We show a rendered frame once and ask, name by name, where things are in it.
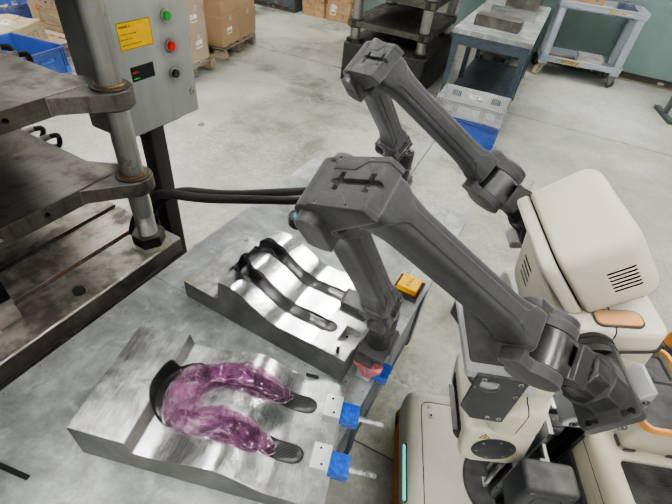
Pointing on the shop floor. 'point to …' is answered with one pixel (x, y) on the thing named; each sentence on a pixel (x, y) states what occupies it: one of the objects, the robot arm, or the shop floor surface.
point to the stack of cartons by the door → (329, 9)
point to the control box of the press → (146, 78)
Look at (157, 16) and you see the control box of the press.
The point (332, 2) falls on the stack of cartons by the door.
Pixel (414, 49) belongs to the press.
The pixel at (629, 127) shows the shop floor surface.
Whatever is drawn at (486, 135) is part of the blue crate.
